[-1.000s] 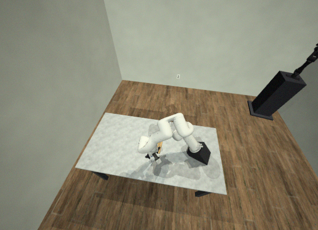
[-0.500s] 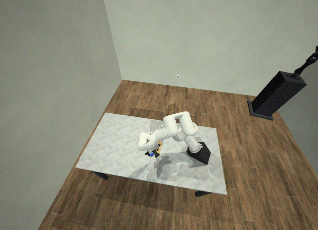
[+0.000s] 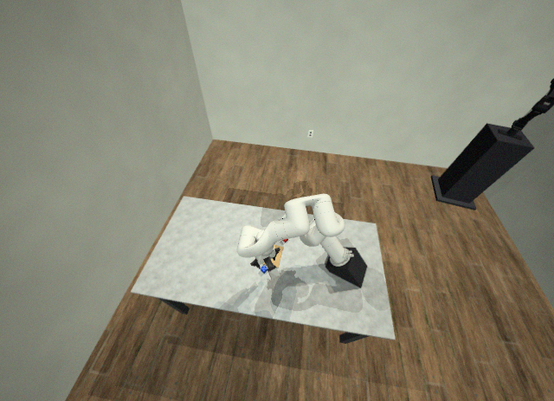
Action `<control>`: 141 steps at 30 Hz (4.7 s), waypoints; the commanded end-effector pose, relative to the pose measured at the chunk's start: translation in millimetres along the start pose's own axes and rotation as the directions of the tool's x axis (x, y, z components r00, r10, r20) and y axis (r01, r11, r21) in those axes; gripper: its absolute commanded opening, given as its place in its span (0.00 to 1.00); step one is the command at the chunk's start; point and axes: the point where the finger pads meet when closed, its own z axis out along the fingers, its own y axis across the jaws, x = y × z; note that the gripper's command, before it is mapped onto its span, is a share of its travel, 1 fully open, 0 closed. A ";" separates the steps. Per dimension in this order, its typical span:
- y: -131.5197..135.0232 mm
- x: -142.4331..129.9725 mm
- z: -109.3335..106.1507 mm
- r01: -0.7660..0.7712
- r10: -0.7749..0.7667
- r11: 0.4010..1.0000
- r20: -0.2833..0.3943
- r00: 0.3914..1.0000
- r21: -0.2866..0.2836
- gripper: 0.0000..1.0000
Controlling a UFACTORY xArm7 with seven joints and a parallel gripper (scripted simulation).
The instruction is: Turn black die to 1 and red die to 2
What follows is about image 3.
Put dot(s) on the tan flat mat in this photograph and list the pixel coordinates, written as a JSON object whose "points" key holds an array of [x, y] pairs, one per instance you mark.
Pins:
{"points": [[277, 258]]}

